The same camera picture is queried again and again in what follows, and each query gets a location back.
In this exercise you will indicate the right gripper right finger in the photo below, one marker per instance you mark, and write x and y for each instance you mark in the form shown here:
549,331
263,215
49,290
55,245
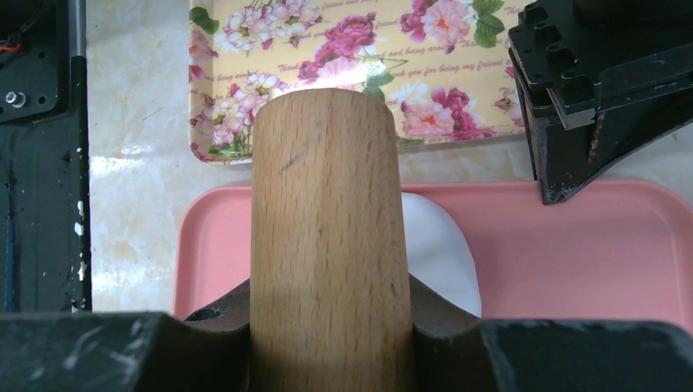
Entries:
456,351

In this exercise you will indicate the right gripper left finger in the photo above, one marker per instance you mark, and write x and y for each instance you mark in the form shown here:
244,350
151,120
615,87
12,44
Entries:
129,351

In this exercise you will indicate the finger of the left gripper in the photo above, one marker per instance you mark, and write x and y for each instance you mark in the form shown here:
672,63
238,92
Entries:
597,81

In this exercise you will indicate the white dough ball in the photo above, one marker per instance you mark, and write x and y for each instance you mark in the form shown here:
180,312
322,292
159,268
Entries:
438,254

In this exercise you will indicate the wooden rolling pin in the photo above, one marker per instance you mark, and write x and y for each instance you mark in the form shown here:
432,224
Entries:
329,284

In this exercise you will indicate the pink silicone mat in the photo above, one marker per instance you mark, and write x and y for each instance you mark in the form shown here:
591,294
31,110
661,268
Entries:
620,249

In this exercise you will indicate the floral rectangular tray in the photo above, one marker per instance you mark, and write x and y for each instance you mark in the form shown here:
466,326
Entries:
441,67

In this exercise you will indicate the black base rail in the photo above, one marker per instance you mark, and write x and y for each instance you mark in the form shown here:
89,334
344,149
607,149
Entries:
45,230

